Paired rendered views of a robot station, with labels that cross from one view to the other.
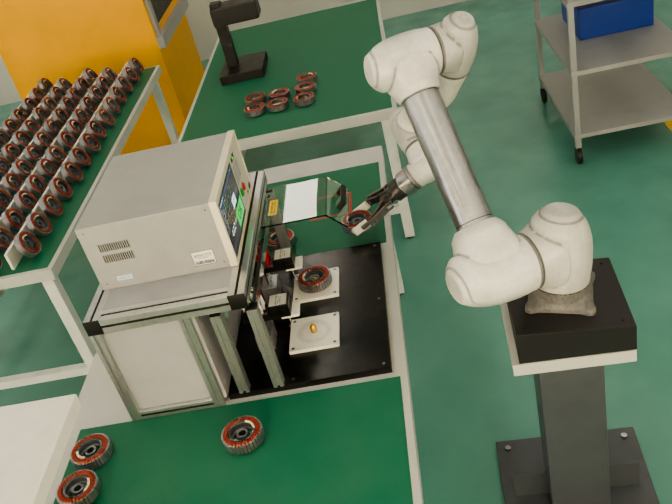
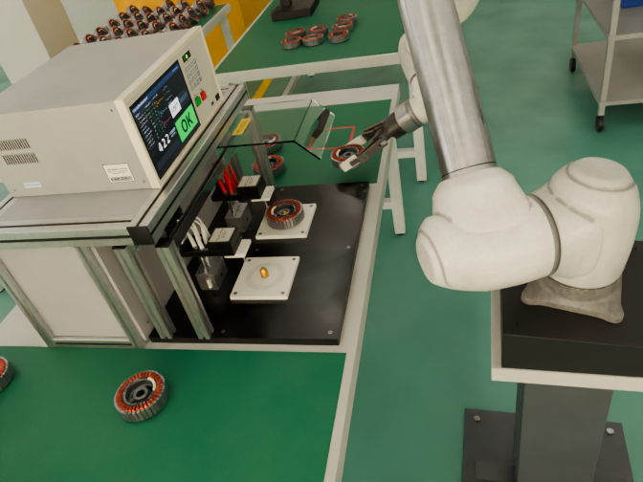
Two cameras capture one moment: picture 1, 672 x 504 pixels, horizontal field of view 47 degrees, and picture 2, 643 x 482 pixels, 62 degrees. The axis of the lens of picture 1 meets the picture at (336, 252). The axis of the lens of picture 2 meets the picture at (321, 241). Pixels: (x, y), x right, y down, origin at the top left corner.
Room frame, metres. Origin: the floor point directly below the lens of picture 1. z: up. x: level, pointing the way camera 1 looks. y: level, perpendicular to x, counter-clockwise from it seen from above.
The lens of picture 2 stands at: (0.82, -0.22, 1.67)
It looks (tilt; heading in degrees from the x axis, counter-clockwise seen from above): 37 degrees down; 10
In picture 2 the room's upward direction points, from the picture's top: 13 degrees counter-clockwise
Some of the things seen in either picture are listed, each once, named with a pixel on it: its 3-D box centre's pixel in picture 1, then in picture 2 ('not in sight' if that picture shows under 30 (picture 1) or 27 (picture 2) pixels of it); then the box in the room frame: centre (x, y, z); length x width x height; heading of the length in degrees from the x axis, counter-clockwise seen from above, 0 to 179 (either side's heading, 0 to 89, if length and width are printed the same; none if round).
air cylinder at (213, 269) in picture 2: (266, 335); (211, 272); (1.87, 0.27, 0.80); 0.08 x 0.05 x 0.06; 172
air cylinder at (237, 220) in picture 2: (271, 288); (238, 217); (2.11, 0.23, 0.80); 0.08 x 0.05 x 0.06; 172
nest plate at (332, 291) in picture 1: (316, 285); (286, 221); (2.09, 0.09, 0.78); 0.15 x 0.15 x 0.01; 82
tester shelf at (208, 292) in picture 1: (185, 244); (128, 155); (2.01, 0.42, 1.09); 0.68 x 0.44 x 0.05; 172
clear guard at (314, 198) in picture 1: (295, 209); (268, 131); (2.15, 0.09, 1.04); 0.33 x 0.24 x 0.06; 82
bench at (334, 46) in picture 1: (307, 122); (347, 65); (4.35, -0.04, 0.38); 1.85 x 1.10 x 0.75; 172
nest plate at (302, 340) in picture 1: (314, 332); (265, 277); (1.85, 0.13, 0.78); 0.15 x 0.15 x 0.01; 82
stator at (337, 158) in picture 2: (357, 221); (348, 156); (2.34, -0.10, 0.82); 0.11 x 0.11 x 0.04
